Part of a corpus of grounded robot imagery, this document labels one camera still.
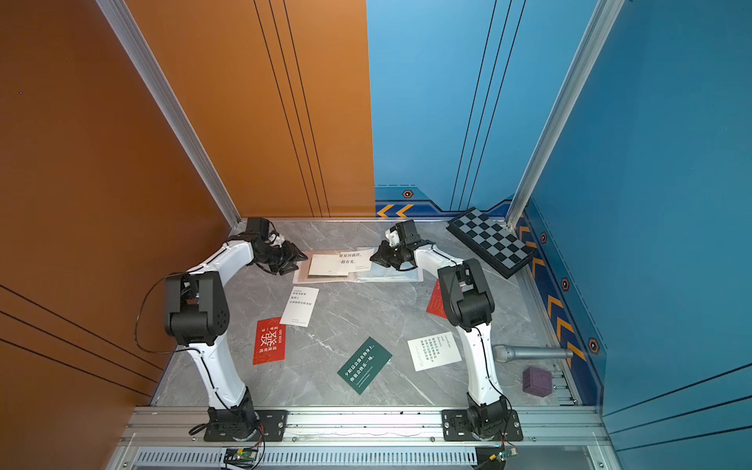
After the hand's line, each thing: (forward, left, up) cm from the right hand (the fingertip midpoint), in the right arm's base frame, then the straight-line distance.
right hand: (372, 257), depth 101 cm
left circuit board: (-56, +29, -9) cm, 64 cm away
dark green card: (-35, +1, -7) cm, 36 cm away
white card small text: (-30, -19, -7) cm, 36 cm away
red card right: (-14, -22, -7) cm, 27 cm away
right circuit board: (-55, -33, -7) cm, 65 cm away
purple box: (-40, -45, -3) cm, 60 cm away
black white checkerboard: (+10, -44, -3) cm, 45 cm away
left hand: (-1, +22, +2) cm, 23 cm away
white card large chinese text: (+1, +9, -4) cm, 9 cm away
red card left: (-28, +30, -6) cm, 41 cm away
